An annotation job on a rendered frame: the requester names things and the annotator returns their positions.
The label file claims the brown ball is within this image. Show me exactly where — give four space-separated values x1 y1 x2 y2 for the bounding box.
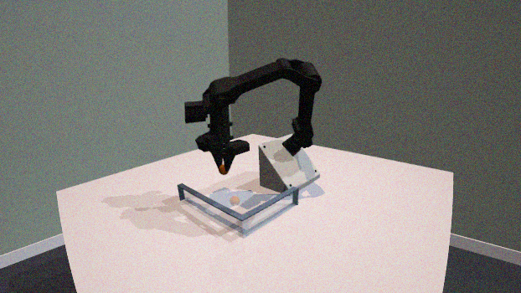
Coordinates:
219 165 229 175

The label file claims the translucent orange ball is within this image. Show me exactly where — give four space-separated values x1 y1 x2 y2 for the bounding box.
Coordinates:
230 196 240 206

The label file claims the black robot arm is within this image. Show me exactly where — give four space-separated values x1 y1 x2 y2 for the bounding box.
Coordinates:
184 58 322 156

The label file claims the blue-grey l-shaped low wall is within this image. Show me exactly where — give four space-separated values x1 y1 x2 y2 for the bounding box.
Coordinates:
178 183 299 221

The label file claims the clear l-shaped low wall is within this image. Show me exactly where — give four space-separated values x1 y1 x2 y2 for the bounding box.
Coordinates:
178 186 298 239

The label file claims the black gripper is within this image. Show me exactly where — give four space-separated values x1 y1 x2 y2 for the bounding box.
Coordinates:
208 120 250 172

